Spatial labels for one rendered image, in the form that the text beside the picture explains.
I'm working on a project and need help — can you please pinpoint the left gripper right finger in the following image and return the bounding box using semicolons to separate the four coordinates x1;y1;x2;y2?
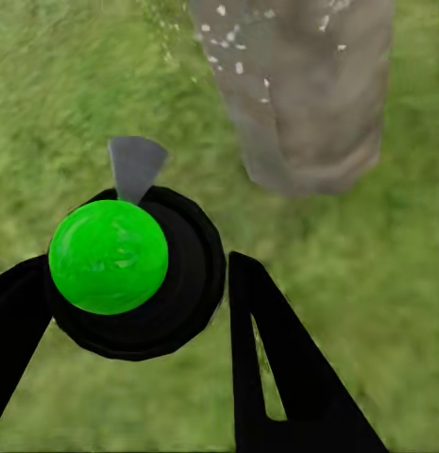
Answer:
228;251;389;453

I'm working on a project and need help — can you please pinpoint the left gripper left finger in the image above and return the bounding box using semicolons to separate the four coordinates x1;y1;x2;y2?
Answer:
0;255;53;417

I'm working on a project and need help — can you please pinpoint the pesticide atomizer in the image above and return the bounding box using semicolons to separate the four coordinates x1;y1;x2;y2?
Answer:
43;135;228;361

